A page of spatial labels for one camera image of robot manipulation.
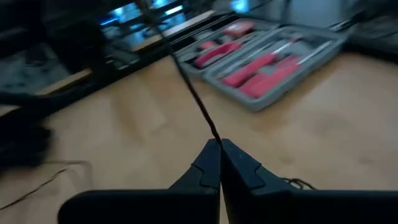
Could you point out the black aluminium table frame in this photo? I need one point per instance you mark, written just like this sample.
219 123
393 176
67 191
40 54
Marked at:
93 77

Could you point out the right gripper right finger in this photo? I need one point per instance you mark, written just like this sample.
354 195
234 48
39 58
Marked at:
255 202

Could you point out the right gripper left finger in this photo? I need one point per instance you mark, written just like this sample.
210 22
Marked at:
186 202

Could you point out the black work glove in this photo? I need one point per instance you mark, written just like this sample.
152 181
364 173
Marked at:
18 161
21 143

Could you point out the grey plastic tool case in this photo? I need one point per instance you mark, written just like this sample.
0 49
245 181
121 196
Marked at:
326 46

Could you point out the red tape measure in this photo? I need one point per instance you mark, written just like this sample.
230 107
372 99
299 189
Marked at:
239 28

